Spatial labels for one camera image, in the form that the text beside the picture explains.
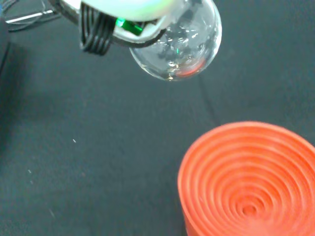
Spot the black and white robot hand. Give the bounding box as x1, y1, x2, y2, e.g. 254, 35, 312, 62
47, 0, 182, 56

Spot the orange ridged flask ring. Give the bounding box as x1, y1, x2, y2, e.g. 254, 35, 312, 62
177, 121, 315, 236

